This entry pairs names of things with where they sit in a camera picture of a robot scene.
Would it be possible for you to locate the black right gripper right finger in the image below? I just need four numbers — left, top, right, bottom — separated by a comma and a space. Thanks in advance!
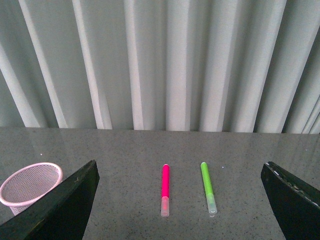
260, 161, 320, 240

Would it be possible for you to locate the pink mesh pen cup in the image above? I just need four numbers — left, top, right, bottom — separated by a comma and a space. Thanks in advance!
0, 162, 63, 216

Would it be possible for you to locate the pink highlighter pen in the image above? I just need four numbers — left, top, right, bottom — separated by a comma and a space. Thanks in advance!
160, 164, 170, 217

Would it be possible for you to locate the grey pleated curtain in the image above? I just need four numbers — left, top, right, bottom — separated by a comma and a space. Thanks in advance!
0, 0, 320, 134

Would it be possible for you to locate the green highlighter pen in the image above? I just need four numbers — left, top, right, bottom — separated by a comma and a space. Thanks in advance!
200, 162, 218, 216

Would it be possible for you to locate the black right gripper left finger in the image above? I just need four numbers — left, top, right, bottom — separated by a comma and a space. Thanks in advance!
0, 160, 100, 240

